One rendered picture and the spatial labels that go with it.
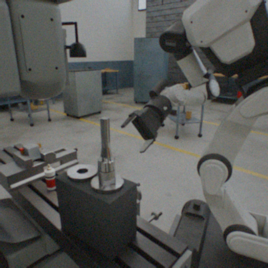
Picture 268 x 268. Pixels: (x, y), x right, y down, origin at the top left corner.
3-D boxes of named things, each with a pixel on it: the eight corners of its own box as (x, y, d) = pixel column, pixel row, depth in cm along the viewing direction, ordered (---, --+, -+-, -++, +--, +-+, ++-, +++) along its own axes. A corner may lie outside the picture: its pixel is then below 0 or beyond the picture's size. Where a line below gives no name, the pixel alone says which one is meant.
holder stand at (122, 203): (87, 208, 83) (83, 158, 76) (137, 234, 71) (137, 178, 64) (60, 227, 74) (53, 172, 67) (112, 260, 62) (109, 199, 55)
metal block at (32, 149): (34, 154, 108) (32, 142, 106) (41, 157, 104) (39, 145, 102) (23, 157, 104) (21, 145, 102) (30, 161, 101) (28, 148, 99)
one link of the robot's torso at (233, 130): (222, 175, 111) (289, 91, 89) (219, 194, 96) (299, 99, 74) (194, 158, 114) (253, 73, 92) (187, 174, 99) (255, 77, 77)
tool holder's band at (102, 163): (118, 159, 62) (118, 156, 62) (110, 167, 58) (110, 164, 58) (102, 157, 64) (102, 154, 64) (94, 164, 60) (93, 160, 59)
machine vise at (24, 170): (63, 155, 126) (61, 136, 123) (79, 163, 117) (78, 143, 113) (-4, 179, 101) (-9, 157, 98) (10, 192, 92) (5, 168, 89)
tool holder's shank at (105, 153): (114, 157, 62) (113, 116, 58) (108, 162, 59) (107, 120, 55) (103, 155, 63) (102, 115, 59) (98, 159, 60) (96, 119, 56)
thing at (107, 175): (118, 178, 64) (118, 159, 62) (111, 187, 60) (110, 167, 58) (103, 175, 66) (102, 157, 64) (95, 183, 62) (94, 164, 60)
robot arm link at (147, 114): (143, 144, 83) (158, 124, 90) (162, 140, 75) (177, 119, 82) (123, 116, 79) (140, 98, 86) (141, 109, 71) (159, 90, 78)
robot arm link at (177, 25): (182, 52, 109) (167, 26, 104) (199, 44, 102) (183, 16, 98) (172, 63, 102) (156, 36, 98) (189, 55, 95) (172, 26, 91)
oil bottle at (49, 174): (53, 183, 98) (51, 161, 95) (58, 187, 96) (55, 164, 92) (45, 187, 96) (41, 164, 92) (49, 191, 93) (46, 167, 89)
